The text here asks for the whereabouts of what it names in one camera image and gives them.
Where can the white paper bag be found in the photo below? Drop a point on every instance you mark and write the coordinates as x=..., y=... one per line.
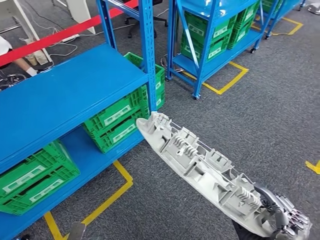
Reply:
x=41, y=58

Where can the black office chair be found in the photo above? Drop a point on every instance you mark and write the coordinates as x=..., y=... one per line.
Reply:
x=132, y=32

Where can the red barrier tape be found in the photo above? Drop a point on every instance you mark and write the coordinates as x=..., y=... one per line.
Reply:
x=50, y=39

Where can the drink cup with straw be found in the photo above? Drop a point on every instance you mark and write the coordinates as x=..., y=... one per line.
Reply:
x=29, y=60

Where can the white power strip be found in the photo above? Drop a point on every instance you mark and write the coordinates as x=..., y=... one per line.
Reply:
x=71, y=38

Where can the person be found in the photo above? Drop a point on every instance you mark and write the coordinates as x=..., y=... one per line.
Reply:
x=25, y=66

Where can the silver metal dome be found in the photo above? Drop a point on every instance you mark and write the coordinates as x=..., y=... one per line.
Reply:
x=313, y=9
x=164, y=63

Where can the blue metal shelf rack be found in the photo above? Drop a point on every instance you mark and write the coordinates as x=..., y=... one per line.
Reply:
x=217, y=63
x=287, y=8
x=62, y=89

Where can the grey plastic wheel hubcap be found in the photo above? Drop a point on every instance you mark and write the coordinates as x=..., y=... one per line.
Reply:
x=200, y=165

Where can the chrome base stool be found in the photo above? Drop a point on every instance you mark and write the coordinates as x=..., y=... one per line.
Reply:
x=12, y=79

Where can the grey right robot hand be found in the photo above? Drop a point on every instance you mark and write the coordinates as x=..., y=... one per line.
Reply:
x=292, y=222

